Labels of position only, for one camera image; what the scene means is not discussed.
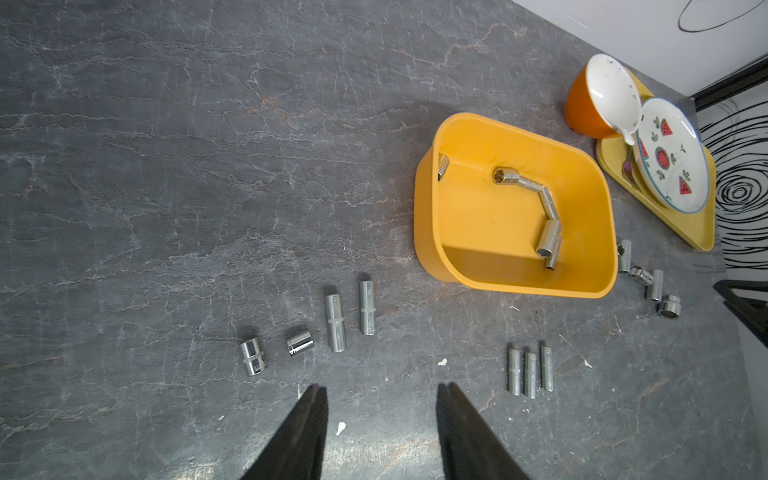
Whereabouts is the yellow serving tray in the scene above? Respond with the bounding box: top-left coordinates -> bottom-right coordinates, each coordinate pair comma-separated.
596,79 -> 715,251

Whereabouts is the white spoon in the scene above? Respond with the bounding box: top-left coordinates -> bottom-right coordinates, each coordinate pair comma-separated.
615,121 -> 638,146

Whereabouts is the dull socket lower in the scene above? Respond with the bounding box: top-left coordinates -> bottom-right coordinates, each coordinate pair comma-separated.
545,236 -> 562,270

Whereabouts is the black corner frame post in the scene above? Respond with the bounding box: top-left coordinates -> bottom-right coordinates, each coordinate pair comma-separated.
691,56 -> 768,112

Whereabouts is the wide silver socket right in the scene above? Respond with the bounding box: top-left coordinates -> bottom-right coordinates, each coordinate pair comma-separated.
437,154 -> 450,181

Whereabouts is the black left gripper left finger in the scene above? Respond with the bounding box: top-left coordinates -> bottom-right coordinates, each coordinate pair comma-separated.
242,384 -> 329,480

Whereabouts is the purple fork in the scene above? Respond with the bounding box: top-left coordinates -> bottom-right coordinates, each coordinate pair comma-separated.
622,154 -> 639,190

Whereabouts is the short silver socket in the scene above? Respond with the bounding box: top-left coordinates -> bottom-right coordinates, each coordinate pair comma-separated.
286,330 -> 314,357

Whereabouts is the short ringed socket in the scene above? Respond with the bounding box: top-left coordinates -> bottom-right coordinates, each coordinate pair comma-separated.
239,337 -> 267,377

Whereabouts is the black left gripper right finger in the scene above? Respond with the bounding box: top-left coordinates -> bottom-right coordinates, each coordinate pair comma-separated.
436,383 -> 529,479

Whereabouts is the dull socket in box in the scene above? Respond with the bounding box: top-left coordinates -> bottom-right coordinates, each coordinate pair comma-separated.
536,219 -> 562,258

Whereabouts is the small socket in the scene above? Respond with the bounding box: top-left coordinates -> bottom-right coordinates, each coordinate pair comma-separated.
628,266 -> 654,286

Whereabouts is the yellow storage box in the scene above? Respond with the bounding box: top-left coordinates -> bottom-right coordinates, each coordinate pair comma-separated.
414,113 -> 618,299

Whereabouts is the watermelon pattern plate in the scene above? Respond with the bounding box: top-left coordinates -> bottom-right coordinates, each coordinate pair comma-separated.
633,97 -> 710,215

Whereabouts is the vertical long silver socket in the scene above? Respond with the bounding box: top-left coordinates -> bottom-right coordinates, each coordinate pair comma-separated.
325,293 -> 347,353

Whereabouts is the short wide socket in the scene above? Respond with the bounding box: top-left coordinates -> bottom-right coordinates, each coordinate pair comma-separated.
657,294 -> 682,320

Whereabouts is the orange white bowl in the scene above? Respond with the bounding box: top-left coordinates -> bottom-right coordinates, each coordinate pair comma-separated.
565,53 -> 641,140

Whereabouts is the black object bottom right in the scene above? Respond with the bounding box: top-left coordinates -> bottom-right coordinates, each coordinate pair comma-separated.
713,279 -> 767,346

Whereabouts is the thin silver socket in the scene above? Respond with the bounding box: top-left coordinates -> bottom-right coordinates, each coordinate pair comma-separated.
538,186 -> 559,221

